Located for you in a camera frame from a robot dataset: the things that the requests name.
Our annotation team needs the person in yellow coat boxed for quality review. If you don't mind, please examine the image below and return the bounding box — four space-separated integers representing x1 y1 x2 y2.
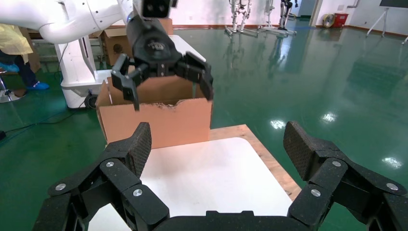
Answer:
0 24 51 91

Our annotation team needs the humanoid robot on stand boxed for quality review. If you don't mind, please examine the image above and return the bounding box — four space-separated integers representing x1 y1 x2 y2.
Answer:
224 0 259 37
258 0 298 36

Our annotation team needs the silver stool base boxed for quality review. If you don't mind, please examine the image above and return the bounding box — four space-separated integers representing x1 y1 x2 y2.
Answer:
0 74 27 103

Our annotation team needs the large open cardboard box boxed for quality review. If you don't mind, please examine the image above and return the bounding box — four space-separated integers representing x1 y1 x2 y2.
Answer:
95 74 214 150

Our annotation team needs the plain brown cardboard box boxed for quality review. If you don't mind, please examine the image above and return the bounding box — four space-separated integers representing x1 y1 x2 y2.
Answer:
159 18 174 36

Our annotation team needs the plywood board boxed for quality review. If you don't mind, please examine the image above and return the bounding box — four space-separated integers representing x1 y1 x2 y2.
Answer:
208 124 303 202

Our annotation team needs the black floor cable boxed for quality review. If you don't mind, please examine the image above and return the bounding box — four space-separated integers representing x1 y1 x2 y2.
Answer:
0 106 79 136

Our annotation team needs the tall brown cardboard carton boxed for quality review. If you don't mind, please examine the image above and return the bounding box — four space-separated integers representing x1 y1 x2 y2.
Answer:
17 27 42 74

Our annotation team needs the white side table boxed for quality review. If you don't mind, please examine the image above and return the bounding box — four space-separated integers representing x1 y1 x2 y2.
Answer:
168 34 207 63

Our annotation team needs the cardboard box with round hole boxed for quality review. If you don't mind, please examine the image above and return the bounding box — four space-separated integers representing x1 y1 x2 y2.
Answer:
99 27 135 66

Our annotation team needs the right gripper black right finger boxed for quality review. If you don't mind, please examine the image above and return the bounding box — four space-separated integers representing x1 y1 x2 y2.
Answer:
283 121 408 231

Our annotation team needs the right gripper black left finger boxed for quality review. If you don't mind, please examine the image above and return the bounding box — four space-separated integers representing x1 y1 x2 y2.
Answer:
32 122 170 231

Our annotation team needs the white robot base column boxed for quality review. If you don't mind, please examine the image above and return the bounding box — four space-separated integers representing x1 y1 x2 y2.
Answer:
54 34 113 110

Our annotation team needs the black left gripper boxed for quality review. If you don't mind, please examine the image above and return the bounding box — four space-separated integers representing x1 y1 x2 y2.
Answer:
110 14 214 112

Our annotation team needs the red box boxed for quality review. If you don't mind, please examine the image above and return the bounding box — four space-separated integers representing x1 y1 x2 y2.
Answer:
332 13 349 29

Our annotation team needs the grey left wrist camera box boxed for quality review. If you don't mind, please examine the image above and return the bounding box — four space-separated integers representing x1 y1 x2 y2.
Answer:
132 0 178 19

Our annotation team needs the black display on tripod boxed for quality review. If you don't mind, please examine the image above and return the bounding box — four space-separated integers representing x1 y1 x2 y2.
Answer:
366 0 408 45

